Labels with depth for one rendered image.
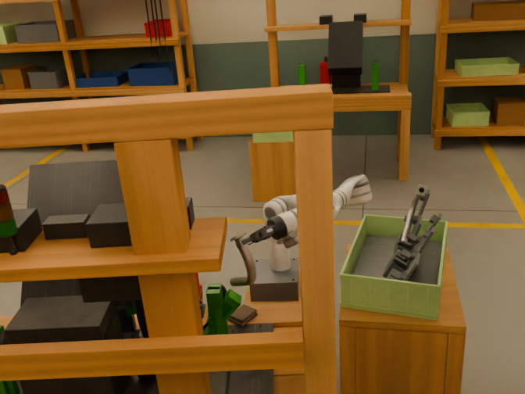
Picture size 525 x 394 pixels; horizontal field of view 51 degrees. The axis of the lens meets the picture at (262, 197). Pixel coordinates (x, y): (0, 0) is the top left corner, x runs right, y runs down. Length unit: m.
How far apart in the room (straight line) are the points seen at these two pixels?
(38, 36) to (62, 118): 6.40
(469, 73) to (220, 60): 3.06
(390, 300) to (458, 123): 4.63
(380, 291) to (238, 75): 5.36
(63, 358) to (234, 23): 6.08
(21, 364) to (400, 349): 1.52
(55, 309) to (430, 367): 1.56
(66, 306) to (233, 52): 5.80
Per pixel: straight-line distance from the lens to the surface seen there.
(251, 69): 7.39
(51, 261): 1.57
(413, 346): 2.53
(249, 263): 1.73
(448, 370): 2.61
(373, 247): 2.88
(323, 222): 1.42
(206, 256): 1.44
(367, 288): 2.45
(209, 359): 1.60
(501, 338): 3.80
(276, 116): 1.32
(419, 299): 2.44
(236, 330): 2.24
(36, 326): 1.89
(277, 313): 2.32
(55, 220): 1.69
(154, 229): 1.46
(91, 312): 1.88
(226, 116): 1.32
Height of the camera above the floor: 2.24
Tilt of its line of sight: 23 degrees down
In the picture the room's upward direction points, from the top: 4 degrees counter-clockwise
